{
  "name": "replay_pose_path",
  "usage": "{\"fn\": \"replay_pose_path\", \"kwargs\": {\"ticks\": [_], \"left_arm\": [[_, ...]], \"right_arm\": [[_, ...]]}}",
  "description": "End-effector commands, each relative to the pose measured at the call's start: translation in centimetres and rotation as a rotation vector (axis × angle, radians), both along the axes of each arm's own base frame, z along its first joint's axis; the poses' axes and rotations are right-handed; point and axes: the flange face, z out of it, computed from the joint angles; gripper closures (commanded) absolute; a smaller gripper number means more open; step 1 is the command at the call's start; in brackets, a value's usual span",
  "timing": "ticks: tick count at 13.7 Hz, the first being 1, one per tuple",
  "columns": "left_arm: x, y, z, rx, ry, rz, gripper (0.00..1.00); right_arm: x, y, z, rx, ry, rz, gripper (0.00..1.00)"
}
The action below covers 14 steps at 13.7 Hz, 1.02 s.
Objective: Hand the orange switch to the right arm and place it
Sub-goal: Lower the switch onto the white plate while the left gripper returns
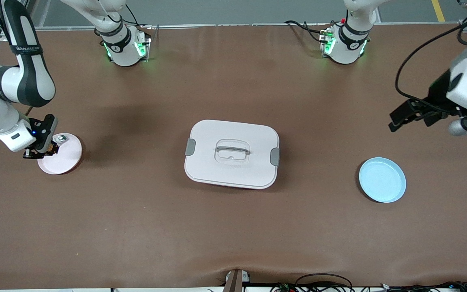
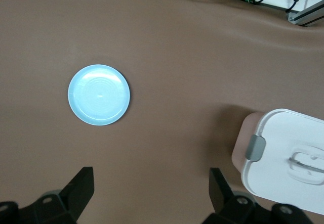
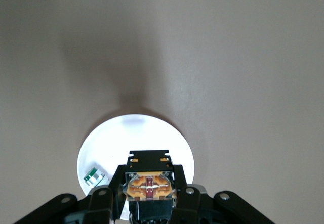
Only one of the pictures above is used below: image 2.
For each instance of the pink box with white lid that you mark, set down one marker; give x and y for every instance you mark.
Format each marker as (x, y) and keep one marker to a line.
(283, 138)

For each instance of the aluminium profile bar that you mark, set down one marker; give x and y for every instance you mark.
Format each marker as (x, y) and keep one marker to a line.
(306, 15)

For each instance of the light blue round plate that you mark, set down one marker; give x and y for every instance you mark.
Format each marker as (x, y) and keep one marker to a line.
(100, 95)

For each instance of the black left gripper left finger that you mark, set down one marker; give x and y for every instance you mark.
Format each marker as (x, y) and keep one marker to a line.
(76, 196)

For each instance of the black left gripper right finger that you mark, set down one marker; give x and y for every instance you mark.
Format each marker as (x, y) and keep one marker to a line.
(221, 198)

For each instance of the brown table mat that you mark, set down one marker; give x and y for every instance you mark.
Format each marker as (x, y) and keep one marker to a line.
(152, 44)

